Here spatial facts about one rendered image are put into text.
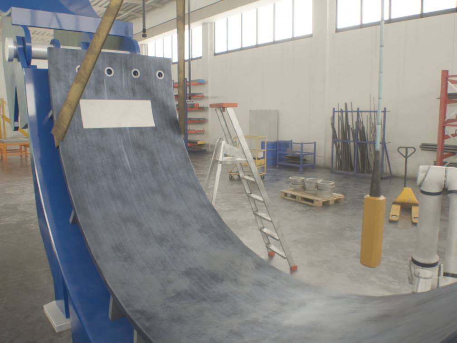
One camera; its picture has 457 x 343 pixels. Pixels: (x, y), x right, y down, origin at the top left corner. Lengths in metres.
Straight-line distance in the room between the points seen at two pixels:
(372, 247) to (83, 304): 1.25
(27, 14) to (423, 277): 2.58
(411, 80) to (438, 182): 10.26
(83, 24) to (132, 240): 1.49
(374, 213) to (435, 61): 10.61
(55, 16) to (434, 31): 10.93
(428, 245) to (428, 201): 0.27
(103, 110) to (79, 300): 0.93
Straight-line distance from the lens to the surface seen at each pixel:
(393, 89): 12.64
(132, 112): 2.08
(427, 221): 2.33
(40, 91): 2.18
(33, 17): 2.57
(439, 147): 10.62
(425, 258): 2.43
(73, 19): 2.63
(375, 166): 1.73
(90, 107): 2.00
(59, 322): 2.08
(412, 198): 8.21
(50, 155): 2.08
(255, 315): 1.34
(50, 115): 2.10
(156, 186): 1.92
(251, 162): 4.20
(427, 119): 12.15
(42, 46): 2.45
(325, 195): 8.16
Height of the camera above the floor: 1.84
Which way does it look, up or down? 8 degrees down
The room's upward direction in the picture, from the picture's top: straight up
